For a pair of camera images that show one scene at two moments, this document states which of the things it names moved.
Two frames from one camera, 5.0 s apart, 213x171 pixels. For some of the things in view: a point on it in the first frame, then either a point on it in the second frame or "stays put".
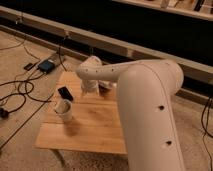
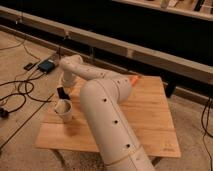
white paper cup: [64, 110] stays put
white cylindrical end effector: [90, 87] to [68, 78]
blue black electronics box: [46, 65] stays put
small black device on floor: [28, 66] stays put
